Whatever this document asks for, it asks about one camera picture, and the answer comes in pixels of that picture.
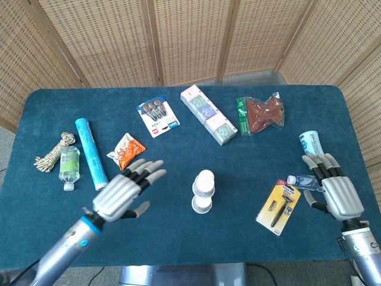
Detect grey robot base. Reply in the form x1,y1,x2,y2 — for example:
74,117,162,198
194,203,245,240
118,263,248,286

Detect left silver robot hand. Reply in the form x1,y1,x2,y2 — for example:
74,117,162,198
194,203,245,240
92,158,167,223

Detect orange white snack packet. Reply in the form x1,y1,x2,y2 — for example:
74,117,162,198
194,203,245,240
106,132,147,171

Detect white floral paper cup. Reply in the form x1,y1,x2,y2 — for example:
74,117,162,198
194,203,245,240
192,183,216,198
192,195,213,215
195,169,216,194

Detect razor on yellow card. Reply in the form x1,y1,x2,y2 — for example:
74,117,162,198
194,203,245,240
255,179,302,237

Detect blue carpet table cover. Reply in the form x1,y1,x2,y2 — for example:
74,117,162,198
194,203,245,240
0,85,372,269

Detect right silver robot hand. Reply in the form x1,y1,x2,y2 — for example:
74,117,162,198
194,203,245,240
302,153,364,221

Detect hooks blister card pack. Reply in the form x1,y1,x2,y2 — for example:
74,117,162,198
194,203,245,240
136,94,182,139

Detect pastel tissue multipack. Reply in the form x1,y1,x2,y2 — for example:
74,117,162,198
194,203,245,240
180,84,238,147

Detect clear bottle green label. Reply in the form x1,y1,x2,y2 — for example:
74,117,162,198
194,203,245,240
58,145,81,191

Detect light blue cylinder tube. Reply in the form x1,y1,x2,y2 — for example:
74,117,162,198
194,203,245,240
74,118,110,192

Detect black floor cable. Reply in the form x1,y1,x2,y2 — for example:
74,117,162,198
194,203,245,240
246,264,279,286
89,266,107,286

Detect white blue lotion bottle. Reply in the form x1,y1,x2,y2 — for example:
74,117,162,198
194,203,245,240
298,130,326,158

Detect clear plastic water bottle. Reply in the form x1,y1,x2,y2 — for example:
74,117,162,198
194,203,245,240
286,175,324,191

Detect beige braided rope bundle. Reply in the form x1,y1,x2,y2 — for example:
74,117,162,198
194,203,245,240
33,132,76,174

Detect brown dried food bag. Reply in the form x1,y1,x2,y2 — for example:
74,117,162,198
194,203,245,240
236,91,286,137

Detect woven bamboo folding screen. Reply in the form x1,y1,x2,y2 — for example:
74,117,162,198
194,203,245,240
0,0,381,209

